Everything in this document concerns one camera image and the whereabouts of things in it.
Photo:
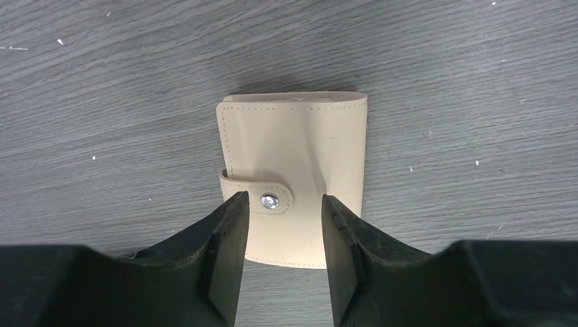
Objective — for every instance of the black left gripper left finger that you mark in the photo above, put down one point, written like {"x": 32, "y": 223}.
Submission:
{"x": 192, "y": 278}

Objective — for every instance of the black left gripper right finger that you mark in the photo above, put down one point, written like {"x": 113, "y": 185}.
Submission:
{"x": 377, "y": 280}

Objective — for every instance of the beige leather card holder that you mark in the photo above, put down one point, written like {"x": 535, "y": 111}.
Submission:
{"x": 287, "y": 150}

